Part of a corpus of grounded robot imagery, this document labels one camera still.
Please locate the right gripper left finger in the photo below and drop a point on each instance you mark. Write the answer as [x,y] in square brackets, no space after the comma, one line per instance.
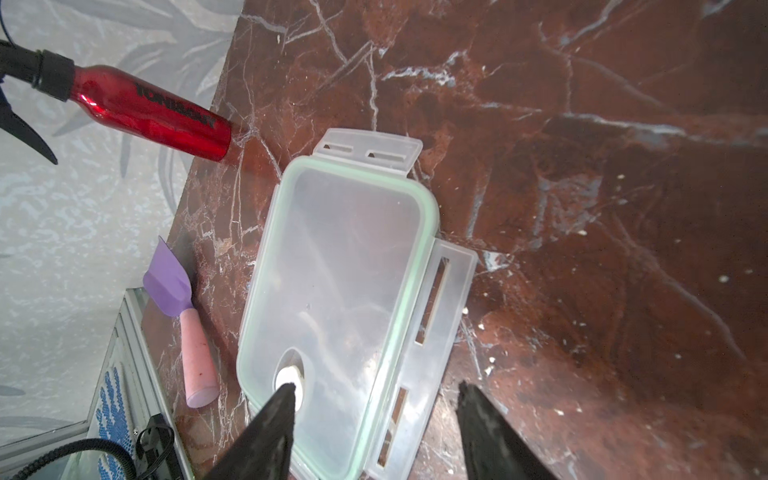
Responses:
[263,450]

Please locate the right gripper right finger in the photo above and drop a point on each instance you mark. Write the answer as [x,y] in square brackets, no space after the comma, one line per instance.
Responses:
[492,449]

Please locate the red spray bottle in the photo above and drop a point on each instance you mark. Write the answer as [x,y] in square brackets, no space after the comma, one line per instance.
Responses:
[121,101]

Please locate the lunch box lid green seal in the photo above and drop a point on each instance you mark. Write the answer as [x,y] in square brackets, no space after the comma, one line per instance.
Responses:
[356,300]

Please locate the purple pink spatula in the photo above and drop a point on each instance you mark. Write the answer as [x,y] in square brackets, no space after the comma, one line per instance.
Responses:
[168,285]

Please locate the blue white work glove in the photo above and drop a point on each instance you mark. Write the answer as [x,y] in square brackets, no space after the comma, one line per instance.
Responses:
[111,418]

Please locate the aluminium frame rails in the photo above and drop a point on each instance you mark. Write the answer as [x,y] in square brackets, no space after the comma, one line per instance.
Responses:
[145,398]

